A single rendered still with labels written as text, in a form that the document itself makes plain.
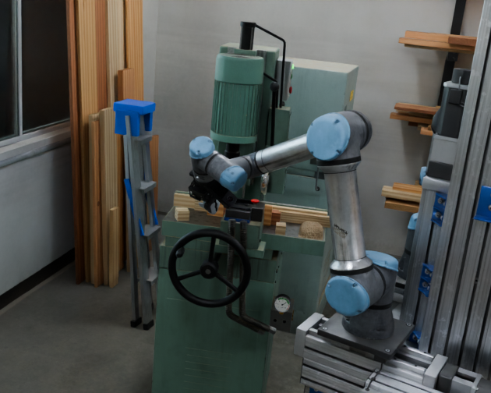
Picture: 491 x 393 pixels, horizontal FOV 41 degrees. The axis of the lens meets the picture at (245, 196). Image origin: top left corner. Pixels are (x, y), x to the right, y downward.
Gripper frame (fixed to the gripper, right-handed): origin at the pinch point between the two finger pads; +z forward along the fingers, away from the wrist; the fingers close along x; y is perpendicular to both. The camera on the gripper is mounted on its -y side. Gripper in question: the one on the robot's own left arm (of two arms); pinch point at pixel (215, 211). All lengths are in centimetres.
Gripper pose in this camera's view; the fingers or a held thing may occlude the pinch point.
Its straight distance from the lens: 225.4
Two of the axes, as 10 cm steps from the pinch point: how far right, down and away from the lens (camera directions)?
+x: -5.0, 7.2, -4.8
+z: 0.4, 5.7, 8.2
